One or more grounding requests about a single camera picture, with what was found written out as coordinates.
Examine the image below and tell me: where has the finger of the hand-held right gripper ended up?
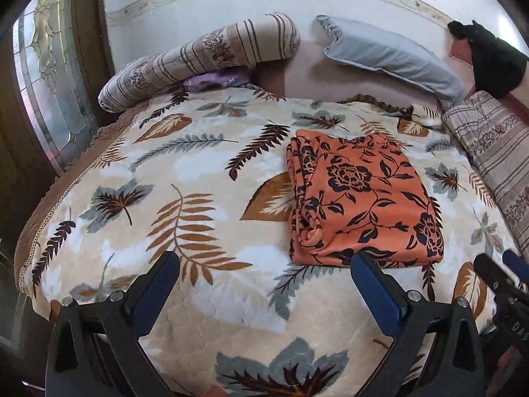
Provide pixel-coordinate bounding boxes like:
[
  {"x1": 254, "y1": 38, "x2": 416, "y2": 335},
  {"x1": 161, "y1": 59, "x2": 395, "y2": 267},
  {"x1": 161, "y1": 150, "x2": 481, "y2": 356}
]
[
  {"x1": 474, "y1": 253, "x2": 515, "y2": 295},
  {"x1": 502, "y1": 250, "x2": 529, "y2": 283}
]

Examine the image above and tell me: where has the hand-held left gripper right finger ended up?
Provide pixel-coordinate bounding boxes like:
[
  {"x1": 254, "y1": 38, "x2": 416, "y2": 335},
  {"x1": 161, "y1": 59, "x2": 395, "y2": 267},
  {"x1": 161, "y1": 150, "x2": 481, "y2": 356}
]
[{"x1": 350, "y1": 250, "x2": 488, "y2": 397}]

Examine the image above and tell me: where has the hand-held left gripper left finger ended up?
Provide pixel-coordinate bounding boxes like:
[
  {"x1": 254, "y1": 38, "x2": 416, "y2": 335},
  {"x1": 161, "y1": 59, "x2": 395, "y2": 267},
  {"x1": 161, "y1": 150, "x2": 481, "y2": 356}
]
[{"x1": 45, "y1": 250, "x2": 180, "y2": 397}]

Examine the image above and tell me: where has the orange floral shirt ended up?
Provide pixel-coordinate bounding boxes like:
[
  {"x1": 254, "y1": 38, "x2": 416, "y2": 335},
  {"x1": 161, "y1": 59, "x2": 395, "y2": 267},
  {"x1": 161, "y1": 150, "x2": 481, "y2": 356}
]
[{"x1": 286, "y1": 129, "x2": 445, "y2": 267}]

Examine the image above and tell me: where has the striped pillow at right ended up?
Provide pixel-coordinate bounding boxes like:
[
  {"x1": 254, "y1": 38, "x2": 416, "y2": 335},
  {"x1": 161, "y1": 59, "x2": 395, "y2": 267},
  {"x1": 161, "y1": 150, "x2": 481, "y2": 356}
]
[{"x1": 442, "y1": 90, "x2": 529, "y2": 257}]

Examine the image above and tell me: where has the leaf print blanket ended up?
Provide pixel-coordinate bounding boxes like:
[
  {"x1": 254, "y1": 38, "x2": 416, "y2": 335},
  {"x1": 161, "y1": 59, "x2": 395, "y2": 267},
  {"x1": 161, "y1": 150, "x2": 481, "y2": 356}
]
[{"x1": 14, "y1": 83, "x2": 521, "y2": 397}]

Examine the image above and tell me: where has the black garment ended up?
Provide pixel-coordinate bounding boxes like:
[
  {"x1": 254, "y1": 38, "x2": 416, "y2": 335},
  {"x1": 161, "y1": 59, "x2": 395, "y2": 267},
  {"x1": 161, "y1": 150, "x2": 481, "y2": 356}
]
[{"x1": 447, "y1": 21, "x2": 529, "y2": 100}]

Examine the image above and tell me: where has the purple cloth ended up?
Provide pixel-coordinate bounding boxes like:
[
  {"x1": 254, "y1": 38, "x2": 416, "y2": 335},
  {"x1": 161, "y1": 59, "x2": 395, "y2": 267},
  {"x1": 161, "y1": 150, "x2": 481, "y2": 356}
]
[{"x1": 184, "y1": 70, "x2": 251, "y2": 91}]

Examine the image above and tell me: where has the grey pillow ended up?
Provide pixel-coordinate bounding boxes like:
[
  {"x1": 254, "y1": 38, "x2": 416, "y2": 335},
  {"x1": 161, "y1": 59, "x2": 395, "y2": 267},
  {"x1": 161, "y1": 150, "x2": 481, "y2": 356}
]
[{"x1": 315, "y1": 15, "x2": 461, "y2": 110}]

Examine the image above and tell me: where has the striped rolled quilt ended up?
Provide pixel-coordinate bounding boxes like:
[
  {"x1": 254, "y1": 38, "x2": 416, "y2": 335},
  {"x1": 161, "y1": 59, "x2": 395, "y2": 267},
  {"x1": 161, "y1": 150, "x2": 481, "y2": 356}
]
[{"x1": 98, "y1": 12, "x2": 302, "y2": 113}]

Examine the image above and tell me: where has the stained glass window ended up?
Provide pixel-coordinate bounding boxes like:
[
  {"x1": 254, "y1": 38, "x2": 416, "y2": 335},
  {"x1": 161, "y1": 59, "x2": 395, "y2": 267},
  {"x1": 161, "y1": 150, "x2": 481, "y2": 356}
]
[{"x1": 12, "y1": 0, "x2": 100, "y2": 174}]

